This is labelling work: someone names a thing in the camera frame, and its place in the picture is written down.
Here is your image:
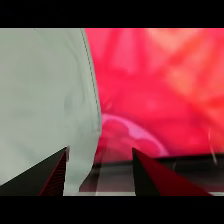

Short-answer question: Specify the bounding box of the pale green garment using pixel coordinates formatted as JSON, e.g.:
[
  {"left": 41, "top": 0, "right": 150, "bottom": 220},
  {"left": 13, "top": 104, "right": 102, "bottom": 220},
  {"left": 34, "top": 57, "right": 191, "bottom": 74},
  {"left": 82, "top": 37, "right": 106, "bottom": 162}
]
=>
[{"left": 0, "top": 27, "right": 103, "bottom": 197}]

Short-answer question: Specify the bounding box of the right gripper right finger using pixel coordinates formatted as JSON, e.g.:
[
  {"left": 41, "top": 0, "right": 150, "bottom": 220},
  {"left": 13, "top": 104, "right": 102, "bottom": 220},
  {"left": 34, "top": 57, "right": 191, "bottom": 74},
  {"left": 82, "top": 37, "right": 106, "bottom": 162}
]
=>
[{"left": 131, "top": 147, "right": 212, "bottom": 197}]

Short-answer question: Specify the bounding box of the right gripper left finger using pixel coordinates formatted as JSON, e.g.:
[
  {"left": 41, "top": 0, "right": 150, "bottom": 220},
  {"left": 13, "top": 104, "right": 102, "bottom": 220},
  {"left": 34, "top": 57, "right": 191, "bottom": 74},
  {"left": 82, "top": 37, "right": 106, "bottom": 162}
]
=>
[{"left": 0, "top": 145, "right": 70, "bottom": 197}]

